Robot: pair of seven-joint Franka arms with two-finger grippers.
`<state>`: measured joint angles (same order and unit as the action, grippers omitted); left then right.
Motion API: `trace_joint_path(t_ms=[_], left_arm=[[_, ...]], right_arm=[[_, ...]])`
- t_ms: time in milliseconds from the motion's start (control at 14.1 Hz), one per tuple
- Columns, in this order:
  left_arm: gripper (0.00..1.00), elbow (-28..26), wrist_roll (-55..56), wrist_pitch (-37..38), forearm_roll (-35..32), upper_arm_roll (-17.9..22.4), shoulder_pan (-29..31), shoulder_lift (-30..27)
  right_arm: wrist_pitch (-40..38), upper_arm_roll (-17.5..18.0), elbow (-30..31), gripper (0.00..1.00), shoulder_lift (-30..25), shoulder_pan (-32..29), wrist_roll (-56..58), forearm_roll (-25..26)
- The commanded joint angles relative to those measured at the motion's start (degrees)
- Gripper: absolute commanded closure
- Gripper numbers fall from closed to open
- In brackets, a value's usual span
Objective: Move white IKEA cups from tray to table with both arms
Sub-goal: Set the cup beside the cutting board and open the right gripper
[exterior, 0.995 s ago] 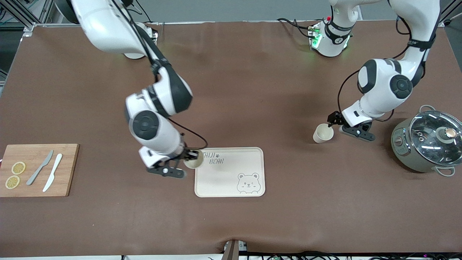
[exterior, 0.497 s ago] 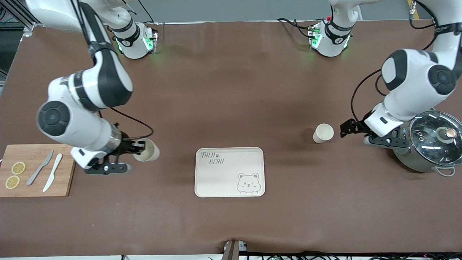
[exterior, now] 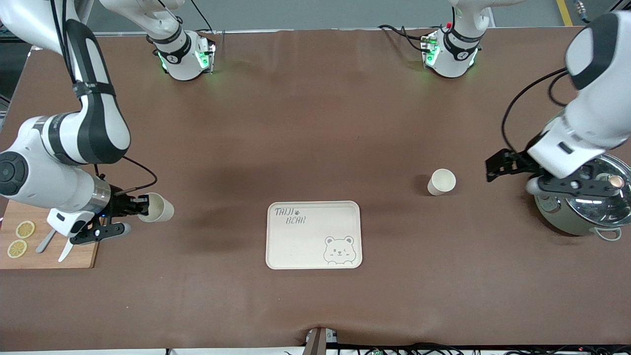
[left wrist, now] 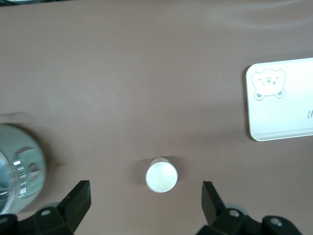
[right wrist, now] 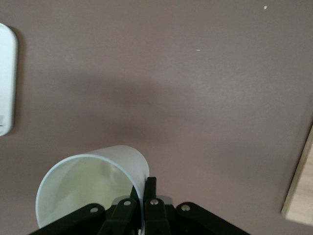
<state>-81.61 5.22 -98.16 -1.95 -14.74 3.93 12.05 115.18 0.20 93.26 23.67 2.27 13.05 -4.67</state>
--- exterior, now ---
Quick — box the white plastic cup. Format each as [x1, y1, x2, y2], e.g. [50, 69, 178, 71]
[138, 192, 175, 223]
[427, 168, 457, 197]

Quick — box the grey-green cooking pot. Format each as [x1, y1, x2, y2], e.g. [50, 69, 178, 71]
[534, 153, 631, 242]

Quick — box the white plastic knife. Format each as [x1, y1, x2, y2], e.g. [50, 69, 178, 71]
[58, 236, 75, 263]

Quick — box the grey plastic knife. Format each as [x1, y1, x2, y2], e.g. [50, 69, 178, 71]
[35, 228, 58, 254]

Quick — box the bamboo cutting board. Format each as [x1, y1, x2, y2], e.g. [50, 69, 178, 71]
[0, 197, 100, 270]

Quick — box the glass pot lid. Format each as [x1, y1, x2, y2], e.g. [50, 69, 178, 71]
[557, 153, 631, 228]

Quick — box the white bear print tray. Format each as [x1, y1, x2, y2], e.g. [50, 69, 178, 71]
[266, 201, 363, 270]

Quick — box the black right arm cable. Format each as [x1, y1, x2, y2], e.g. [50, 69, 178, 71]
[94, 155, 159, 198]

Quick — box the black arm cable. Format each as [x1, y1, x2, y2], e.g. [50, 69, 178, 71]
[501, 67, 569, 155]
[94, 155, 159, 198]

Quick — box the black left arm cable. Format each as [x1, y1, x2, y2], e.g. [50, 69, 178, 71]
[501, 67, 569, 155]

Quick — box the black left base cable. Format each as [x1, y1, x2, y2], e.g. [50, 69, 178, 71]
[378, 24, 434, 53]

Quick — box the black base cable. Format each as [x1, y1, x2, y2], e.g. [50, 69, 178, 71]
[378, 24, 434, 53]
[190, 0, 218, 35]

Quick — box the black right base cable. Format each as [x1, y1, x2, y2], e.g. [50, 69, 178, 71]
[190, 0, 218, 35]

